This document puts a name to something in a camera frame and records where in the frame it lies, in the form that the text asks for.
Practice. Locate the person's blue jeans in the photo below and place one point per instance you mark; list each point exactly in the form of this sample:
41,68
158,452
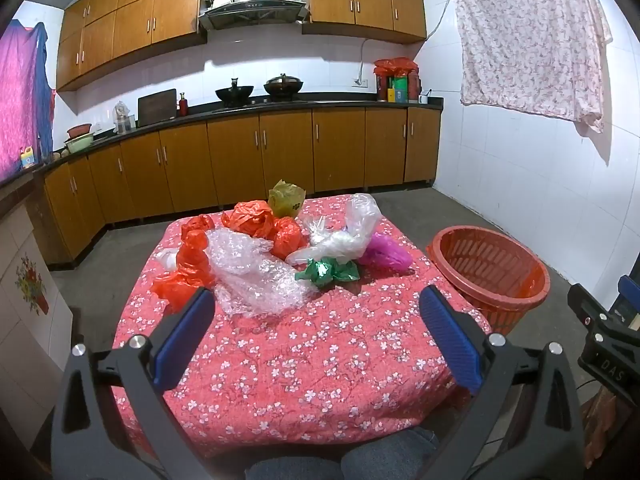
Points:
350,460

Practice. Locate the pink and blue hanging cloth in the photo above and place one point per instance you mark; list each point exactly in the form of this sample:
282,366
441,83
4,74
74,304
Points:
22,100

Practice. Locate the dark cutting board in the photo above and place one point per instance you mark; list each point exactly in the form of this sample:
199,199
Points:
157,108

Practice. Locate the small red plastic bag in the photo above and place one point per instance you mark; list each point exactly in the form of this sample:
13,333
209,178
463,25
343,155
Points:
286,237

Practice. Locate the wooden upper kitchen cabinets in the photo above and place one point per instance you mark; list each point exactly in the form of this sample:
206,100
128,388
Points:
145,20

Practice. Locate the white floral hanging sheet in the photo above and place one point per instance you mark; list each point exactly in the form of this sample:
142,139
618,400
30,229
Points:
530,40

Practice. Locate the black wok with lid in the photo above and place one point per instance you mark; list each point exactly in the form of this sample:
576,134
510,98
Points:
283,85

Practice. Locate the long knotted red plastic bag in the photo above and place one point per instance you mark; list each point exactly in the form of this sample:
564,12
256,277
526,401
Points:
192,265

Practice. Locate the green plastic bag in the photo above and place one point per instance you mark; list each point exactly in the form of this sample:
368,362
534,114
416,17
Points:
325,271

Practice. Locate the wall socket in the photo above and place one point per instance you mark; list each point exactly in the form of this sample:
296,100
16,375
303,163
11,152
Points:
359,82

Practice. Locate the white plastic bag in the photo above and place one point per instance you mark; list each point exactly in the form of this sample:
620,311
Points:
167,258

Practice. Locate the small yellow bottle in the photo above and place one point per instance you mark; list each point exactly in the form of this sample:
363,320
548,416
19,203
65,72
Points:
391,95

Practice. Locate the glass jar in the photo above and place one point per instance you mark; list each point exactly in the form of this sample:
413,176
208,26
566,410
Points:
121,119

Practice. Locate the orange plastic basket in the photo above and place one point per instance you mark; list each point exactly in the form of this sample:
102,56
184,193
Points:
492,280

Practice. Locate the magenta plastic bag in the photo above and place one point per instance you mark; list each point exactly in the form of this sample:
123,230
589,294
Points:
385,255

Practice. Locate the wooden kitchen cabinets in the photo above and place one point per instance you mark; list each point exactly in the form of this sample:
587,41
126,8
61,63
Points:
280,152
145,20

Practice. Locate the red bottle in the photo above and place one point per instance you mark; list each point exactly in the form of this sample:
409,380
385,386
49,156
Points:
183,106

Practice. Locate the red bag over containers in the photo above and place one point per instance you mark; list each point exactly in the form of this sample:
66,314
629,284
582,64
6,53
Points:
396,66

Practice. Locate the green basin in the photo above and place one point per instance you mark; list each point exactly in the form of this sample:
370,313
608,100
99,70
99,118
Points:
80,144

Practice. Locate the pink basin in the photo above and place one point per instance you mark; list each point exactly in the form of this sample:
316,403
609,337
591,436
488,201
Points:
79,130

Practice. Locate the large orange-red plastic bag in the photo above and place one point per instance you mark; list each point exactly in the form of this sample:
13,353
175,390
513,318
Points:
248,219

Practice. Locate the olive yellow plastic bag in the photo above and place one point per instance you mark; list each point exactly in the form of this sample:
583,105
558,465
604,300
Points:
285,199

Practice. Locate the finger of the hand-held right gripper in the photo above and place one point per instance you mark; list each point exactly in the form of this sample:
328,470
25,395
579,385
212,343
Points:
587,310
630,292

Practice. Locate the wooden lower kitchen cabinets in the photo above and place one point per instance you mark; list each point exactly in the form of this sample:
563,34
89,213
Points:
280,152

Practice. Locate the green box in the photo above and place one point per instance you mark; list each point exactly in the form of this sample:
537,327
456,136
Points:
399,83

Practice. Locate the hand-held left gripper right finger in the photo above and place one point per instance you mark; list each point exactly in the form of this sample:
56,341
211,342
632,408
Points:
452,340

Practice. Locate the black kitchen countertop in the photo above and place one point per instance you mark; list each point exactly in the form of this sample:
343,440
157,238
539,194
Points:
325,104

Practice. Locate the open black wok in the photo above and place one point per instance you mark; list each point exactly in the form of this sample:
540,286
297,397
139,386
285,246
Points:
234,94

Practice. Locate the clear bubble wrap sheet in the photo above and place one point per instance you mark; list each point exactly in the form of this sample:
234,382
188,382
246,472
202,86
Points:
250,275

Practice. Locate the red floral tablecloth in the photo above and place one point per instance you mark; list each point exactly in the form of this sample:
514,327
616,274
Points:
310,360

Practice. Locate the clear plastic bag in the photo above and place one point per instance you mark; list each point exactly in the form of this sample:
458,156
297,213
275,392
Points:
345,240

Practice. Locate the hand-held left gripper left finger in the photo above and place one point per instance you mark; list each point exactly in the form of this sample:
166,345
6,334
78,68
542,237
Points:
182,340

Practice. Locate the yellow detergent bottle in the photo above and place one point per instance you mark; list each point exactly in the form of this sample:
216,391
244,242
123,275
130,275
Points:
28,158

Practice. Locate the steel range hood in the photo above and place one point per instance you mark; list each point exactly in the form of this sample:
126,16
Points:
255,2

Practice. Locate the white cabinet with flower sticker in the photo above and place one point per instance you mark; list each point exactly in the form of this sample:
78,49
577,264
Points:
30,320

